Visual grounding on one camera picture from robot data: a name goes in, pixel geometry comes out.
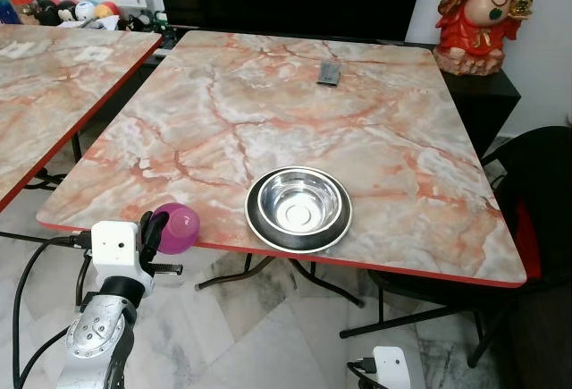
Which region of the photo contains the purple plastic cup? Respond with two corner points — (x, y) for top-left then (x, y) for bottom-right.
(150, 202), (201, 257)

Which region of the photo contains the steel plate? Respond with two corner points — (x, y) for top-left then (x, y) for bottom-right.
(245, 166), (353, 254)

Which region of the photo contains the black chair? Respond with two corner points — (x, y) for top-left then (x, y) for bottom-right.
(340, 126), (572, 368)

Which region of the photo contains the steel bowl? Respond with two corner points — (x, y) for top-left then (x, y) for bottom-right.
(257, 172), (345, 234)

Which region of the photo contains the red cushion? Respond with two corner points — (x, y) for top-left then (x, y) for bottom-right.
(514, 201), (543, 281)

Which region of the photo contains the green and white gadget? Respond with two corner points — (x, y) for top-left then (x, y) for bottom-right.
(150, 11), (172, 34)

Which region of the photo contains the orange round toy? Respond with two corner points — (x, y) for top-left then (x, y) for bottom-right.
(96, 0), (120, 20)

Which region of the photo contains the white round toy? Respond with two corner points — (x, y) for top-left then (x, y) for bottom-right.
(74, 1), (97, 21)

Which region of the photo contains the black tv console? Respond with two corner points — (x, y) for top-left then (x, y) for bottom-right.
(441, 63), (522, 157)

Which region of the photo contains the black round toy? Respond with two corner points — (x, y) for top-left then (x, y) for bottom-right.
(32, 0), (62, 25)

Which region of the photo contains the red and gold deity statue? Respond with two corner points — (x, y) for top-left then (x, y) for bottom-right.
(433, 0), (542, 77)

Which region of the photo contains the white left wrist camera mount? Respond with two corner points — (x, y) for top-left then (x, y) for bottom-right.
(91, 220), (155, 299)

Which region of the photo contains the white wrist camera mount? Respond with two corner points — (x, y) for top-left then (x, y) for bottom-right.
(91, 220), (155, 299)
(373, 345), (412, 389)

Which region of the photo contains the black metal table leg frame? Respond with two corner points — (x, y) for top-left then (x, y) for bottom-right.
(22, 130), (86, 191)
(195, 255), (367, 309)

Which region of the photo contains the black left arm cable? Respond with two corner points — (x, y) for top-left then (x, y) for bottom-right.
(11, 233), (95, 389)

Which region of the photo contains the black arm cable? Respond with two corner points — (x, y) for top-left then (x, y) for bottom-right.
(11, 233), (95, 389)
(347, 358), (376, 389)

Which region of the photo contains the white wall socket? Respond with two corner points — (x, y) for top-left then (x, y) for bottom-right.
(114, 0), (155, 13)

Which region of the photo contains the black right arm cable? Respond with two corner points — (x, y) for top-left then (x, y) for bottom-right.
(347, 358), (376, 389)

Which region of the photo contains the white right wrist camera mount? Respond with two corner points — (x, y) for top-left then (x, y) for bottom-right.
(373, 345), (412, 389)

